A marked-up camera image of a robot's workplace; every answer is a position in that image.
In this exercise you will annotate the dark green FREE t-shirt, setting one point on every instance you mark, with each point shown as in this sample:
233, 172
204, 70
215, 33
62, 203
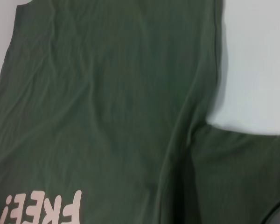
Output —
107, 93

